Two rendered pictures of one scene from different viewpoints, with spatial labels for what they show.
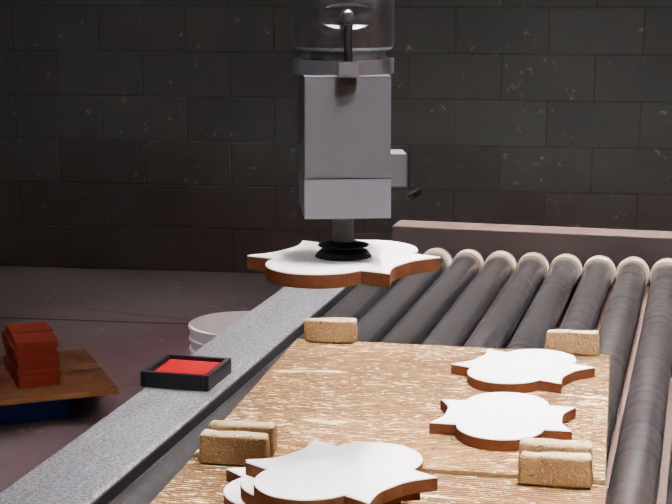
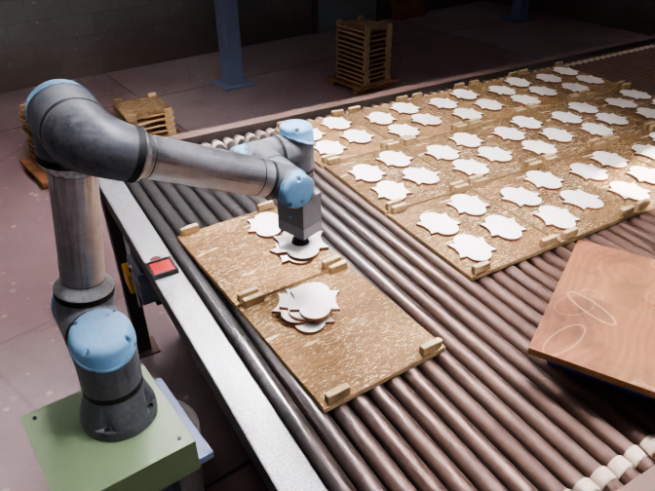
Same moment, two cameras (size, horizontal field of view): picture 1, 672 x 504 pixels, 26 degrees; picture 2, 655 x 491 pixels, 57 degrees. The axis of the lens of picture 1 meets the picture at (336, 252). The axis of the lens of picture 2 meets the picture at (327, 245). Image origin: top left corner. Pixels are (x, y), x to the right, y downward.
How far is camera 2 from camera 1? 1.02 m
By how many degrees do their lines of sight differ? 47
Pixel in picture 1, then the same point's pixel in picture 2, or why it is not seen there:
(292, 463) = (301, 303)
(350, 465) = (315, 296)
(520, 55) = not seen: outside the picture
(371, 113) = (317, 204)
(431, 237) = not seen: hidden behind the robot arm
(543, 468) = (336, 268)
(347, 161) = (312, 219)
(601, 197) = (17, 48)
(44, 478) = (197, 336)
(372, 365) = (220, 240)
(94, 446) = (187, 315)
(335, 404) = (239, 264)
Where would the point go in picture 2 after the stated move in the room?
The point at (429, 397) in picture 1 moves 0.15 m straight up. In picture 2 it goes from (258, 248) to (255, 205)
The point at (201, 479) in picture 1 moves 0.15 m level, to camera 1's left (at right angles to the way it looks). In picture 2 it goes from (255, 315) to (208, 343)
